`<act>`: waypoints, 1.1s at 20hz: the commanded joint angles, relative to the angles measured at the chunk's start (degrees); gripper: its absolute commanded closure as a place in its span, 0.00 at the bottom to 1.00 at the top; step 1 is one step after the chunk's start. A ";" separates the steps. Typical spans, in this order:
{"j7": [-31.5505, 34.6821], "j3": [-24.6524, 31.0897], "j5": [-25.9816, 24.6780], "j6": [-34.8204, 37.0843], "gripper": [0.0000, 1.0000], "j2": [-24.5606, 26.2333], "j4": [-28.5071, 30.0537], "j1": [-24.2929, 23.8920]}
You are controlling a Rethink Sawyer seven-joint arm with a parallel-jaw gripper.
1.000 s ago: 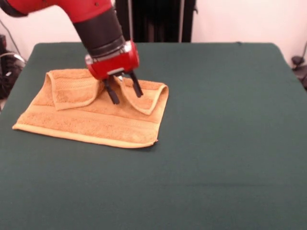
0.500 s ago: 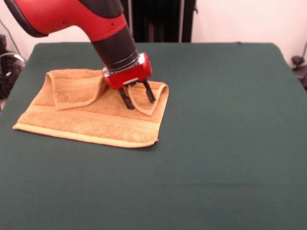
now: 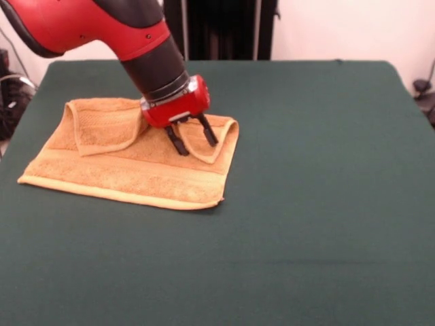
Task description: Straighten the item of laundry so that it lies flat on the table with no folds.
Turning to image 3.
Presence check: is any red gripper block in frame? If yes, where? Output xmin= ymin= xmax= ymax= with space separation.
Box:
xmin=140 ymin=75 xmax=219 ymax=156

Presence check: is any tan terry towel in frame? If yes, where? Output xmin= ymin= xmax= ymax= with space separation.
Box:
xmin=16 ymin=97 xmax=240 ymax=211

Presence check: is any dark green table cloth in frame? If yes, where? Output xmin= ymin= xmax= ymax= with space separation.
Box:
xmin=0 ymin=59 xmax=435 ymax=326

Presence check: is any dark grey stand base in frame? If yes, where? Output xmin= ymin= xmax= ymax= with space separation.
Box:
xmin=413 ymin=78 xmax=435 ymax=128
xmin=0 ymin=49 xmax=37 ymax=141

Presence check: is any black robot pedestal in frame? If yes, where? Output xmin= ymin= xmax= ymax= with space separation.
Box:
xmin=162 ymin=0 xmax=280 ymax=62

